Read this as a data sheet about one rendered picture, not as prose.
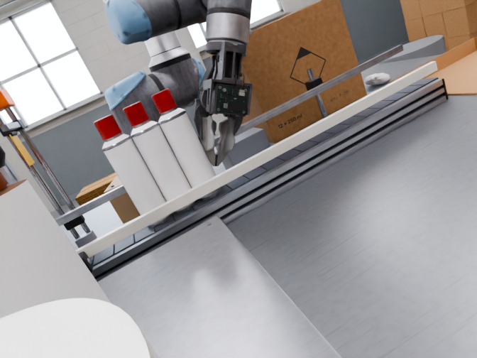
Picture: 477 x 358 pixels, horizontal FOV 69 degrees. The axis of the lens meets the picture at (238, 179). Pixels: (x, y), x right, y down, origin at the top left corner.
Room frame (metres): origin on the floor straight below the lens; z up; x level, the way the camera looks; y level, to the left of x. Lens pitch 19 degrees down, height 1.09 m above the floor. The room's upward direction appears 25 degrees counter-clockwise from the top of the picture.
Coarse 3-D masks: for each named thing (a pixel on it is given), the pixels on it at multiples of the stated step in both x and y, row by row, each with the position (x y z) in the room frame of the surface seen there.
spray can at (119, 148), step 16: (112, 128) 0.59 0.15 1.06; (112, 144) 0.58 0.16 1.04; (128, 144) 0.59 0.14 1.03; (112, 160) 0.58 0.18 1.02; (128, 160) 0.58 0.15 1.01; (128, 176) 0.58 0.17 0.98; (144, 176) 0.58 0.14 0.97; (128, 192) 0.59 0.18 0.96; (144, 192) 0.58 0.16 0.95; (160, 192) 0.60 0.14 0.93; (144, 208) 0.58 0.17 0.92
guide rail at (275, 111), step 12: (396, 48) 0.76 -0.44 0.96; (372, 60) 0.75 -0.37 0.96; (348, 72) 0.73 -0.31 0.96; (324, 84) 0.72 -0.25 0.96; (336, 84) 0.73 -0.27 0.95; (300, 96) 0.71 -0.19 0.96; (312, 96) 0.71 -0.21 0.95; (276, 108) 0.70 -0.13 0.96; (288, 108) 0.70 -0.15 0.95; (252, 120) 0.69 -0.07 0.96; (264, 120) 0.69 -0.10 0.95; (240, 132) 0.68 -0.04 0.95; (216, 144) 0.67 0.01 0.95; (108, 192) 0.63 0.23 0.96; (120, 192) 0.63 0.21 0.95; (84, 204) 0.62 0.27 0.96; (96, 204) 0.62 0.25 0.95; (60, 216) 0.61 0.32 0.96; (72, 216) 0.61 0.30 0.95
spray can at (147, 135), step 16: (128, 112) 0.60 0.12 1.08; (144, 112) 0.60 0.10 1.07; (144, 128) 0.59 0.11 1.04; (144, 144) 0.59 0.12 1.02; (160, 144) 0.59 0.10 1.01; (144, 160) 0.60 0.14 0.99; (160, 160) 0.59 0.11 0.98; (176, 160) 0.61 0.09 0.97; (160, 176) 0.59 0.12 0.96; (176, 176) 0.59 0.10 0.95; (176, 192) 0.59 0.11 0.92
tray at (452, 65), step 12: (456, 48) 0.91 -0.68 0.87; (468, 48) 0.92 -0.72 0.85; (432, 60) 0.89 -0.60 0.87; (444, 60) 0.90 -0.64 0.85; (456, 60) 0.91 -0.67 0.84; (468, 60) 0.86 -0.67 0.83; (408, 72) 0.87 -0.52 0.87; (432, 72) 0.89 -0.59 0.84; (444, 72) 0.85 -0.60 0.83; (456, 72) 0.81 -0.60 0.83; (468, 72) 0.77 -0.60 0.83; (456, 84) 0.74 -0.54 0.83; (468, 84) 0.70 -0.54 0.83
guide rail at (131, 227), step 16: (432, 64) 0.69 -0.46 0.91; (400, 80) 0.67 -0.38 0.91; (416, 80) 0.68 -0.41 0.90; (368, 96) 0.66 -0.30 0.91; (384, 96) 0.66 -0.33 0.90; (336, 112) 0.64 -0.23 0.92; (352, 112) 0.65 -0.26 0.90; (320, 128) 0.63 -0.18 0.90; (288, 144) 0.62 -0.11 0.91; (256, 160) 0.60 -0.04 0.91; (224, 176) 0.59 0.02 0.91; (192, 192) 0.58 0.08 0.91; (208, 192) 0.58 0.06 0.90; (160, 208) 0.56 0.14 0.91; (176, 208) 0.57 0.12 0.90; (128, 224) 0.55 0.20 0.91; (144, 224) 0.56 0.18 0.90; (96, 240) 0.54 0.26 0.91; (112, 240) 0.54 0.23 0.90
